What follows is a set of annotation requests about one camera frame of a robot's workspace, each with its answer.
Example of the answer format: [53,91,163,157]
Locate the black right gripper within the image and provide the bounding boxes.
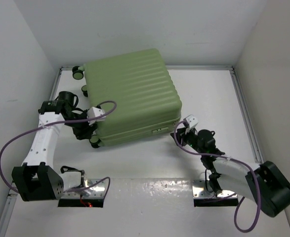
[170,125,205,157]

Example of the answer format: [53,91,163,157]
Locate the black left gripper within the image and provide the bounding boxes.
[64,109,96,139]

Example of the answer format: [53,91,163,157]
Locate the light green suitcase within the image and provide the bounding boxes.
[72,48,182,148]

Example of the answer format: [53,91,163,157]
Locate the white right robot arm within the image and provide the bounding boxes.
[170,122,290,217]

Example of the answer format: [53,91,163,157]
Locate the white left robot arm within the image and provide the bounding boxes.
[12,91,96,201]

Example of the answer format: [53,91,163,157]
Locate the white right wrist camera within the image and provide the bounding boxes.
[183,115,199,130]

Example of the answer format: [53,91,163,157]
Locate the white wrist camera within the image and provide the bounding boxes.
[87,107,106,124]
[183,115,199,130]

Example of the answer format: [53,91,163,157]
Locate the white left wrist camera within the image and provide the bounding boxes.
[87,107,106,124]

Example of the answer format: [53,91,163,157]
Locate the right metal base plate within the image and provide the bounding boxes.
[192,179,238,200]

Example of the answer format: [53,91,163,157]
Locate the metal base plate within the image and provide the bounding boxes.
[61,179,108,199]
[192,179,238,200]

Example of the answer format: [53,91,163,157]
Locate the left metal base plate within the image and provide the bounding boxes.
[61,179,108,199]

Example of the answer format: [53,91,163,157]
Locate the right aluminium table rail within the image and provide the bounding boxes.
[229,67,266,163]

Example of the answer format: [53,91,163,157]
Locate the aluminium table rail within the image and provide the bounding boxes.
[229,67,266,163]
[0,65,63,237]

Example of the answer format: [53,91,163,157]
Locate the left aluminium table rail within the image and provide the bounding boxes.
[0,65,63,237]

